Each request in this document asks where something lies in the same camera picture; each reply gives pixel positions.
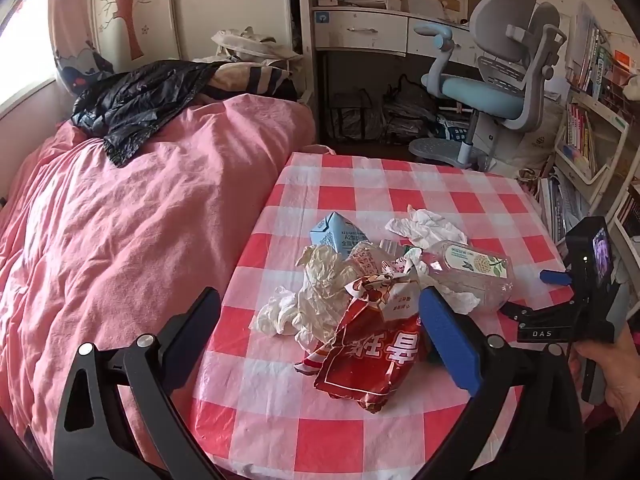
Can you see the striped beige cloth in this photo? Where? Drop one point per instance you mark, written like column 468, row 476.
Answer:
column 260, row 80

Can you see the beige tote bag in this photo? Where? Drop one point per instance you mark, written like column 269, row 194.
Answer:
column 250, row 42

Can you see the red snack bag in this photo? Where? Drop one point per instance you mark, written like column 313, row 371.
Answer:
column 370, row 365

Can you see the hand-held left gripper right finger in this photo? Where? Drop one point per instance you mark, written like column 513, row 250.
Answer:
column 450, row 340

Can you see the pink bed blanket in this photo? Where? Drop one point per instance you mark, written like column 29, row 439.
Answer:
column 125, row 235

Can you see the person's right hand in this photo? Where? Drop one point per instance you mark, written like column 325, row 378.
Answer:
column 622, row 380

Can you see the stack of white papers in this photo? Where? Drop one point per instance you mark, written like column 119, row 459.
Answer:
column 557, row 200

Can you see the clear plastic bottle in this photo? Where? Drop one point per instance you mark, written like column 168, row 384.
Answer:
column 475, row 265

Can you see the grey blue desk chair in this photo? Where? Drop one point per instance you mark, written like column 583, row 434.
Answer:
column 500, row 35

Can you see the white canvas bag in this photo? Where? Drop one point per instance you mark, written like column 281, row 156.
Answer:
column 537, row 140

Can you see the white plastic bag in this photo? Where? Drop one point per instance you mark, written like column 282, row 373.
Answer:
column 325, row 285

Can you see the black puffer jacket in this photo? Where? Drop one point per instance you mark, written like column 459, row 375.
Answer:
column 140, row 95

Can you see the white red printed wrapper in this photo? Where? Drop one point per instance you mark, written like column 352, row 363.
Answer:
column 395, row 300

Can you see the clear bag of papers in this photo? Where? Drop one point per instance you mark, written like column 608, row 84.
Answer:
column 410, row 105
column 355, row 115

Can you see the whale print fabric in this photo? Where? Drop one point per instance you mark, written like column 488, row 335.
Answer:
column 82, row 67

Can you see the white desk with drawers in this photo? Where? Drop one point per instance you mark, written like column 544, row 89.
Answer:
column 360, row 22

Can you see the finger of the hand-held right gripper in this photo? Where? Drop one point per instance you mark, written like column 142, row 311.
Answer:
column 555, row 277
column 520, row 311

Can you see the white wardrobe tree decal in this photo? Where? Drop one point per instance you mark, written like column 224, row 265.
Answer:
column 150, row 0

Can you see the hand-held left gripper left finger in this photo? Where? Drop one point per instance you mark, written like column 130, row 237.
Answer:
column 202, row 320

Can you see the red white checkered tablecloth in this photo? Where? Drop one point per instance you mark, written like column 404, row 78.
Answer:
column 350, row 185

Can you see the blue milk carton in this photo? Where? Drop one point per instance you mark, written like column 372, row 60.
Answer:
column 335, row 232

